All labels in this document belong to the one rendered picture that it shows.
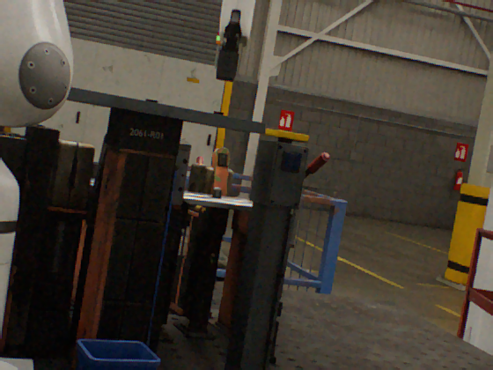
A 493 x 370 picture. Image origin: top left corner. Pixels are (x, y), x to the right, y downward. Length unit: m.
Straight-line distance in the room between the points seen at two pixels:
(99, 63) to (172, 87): 0.91
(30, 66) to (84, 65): 8.50
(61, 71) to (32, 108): 0.05
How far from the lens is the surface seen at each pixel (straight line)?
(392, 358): 1.85
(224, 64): 1.25
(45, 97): 0.86
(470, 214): 8.55
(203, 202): 1.59
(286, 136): 1.34
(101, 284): 1.25
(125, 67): 9.40
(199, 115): 1.23
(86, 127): 9.34
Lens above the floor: 1.13
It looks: 3 degrees down
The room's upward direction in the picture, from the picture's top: 10 degrees clockwise
